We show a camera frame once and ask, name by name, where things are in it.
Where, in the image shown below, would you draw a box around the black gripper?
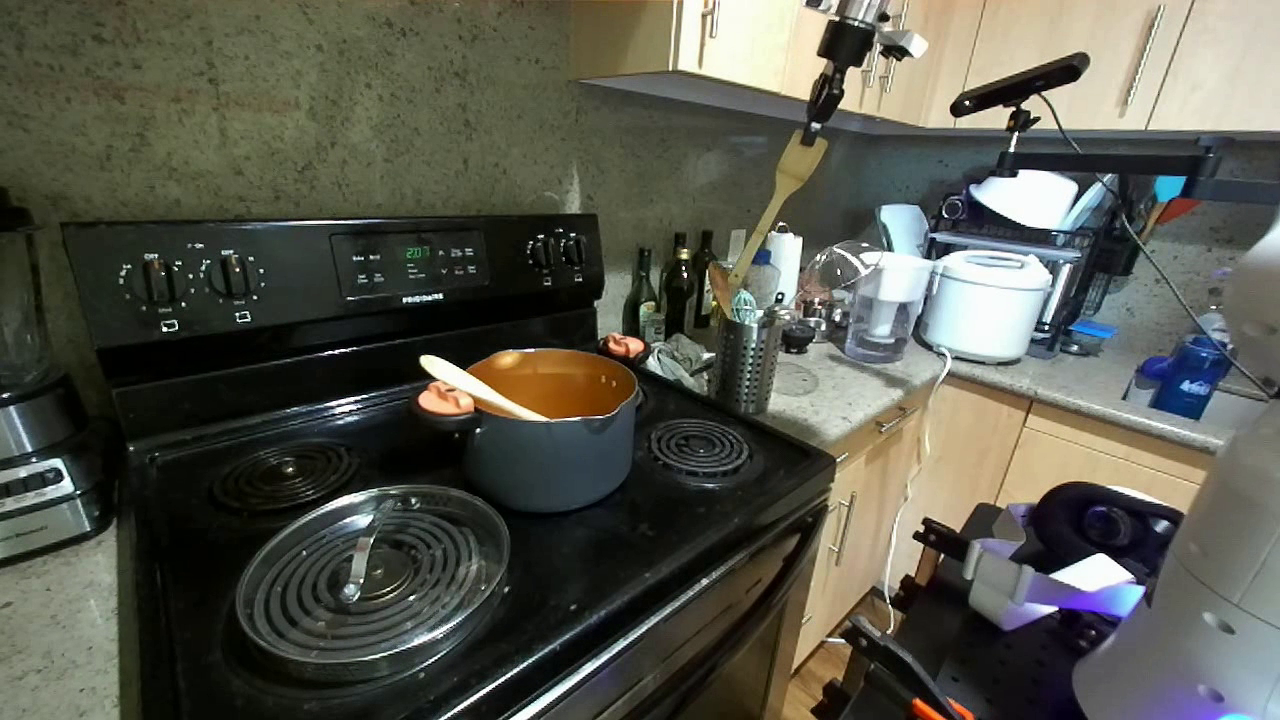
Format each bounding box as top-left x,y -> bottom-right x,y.
800,15 -> 886,150

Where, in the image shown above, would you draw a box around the wooden spatula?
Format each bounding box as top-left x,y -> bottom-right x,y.
716,130 -> 830,291

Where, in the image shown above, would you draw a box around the perforated metal utensil holder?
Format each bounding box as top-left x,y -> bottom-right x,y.
708,312 -> 783,421

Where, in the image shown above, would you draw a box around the grey pot orange interior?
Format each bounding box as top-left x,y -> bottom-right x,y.
413,334 -> 654,516

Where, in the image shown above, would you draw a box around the black electric stove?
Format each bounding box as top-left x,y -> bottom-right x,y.
61,211 -> 841,720

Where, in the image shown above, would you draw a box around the wooden upper cabinets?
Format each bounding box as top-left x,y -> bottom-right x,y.
570,0 -> 1280,139

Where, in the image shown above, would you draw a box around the wooden cabinets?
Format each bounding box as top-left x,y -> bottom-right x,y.
570,0 -> 1280,139
792,377 -> 1220,673

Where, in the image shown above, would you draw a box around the white jug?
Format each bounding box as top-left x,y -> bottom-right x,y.
874,200 -> 935,260

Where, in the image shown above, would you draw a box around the white container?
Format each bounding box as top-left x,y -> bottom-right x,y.
762,223 -> 807,312

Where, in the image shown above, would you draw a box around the clear plastic bottle blue cap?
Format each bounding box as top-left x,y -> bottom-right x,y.
739,245 -> 783,321

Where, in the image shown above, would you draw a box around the dark glass bottle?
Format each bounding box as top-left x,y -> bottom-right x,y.
688,227 -> 725,334
623,245 -> 659,341
659,232 -> 699,341

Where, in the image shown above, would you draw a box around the brown wooden utensil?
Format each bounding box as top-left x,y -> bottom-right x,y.
704,257 -> 739,329

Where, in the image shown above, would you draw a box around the clear water filter pitcher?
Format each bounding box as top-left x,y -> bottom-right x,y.
841,249 -> 935,367

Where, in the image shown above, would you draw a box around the white plate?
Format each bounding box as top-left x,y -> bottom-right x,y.
966,167 -> 1084,237

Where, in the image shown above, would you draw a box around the white rice cooker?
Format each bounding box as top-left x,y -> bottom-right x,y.
915,249 -> 1054,367

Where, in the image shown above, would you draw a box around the black dish rack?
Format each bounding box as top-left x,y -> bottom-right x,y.
925,164 -> 1153,359

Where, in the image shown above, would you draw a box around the wooden lower cabinets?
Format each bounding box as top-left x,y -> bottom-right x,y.
792,377 -> 1220,673

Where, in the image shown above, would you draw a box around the light wooden spoon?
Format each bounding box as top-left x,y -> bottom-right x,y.
414,348 -> 553,425

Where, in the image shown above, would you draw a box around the clear spray bottle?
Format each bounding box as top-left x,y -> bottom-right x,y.
1192,274 -> 1253,355

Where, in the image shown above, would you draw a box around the blue object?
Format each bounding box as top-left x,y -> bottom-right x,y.
1130,334 -> 1240,425

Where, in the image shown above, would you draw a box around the white black VR headset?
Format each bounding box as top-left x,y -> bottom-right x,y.
954,475 -> 1186,641

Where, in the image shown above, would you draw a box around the black robot cart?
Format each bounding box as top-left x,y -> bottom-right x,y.
813,505 -> 1112,720

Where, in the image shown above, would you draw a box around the steel base blender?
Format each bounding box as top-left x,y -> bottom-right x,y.
0,184 -> 115,565

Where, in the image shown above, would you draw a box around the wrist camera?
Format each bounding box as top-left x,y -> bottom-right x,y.
874,25 -> 935,64

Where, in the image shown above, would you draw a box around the black bar camera on stand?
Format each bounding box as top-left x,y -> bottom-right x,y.
949,49 -> 1094,175

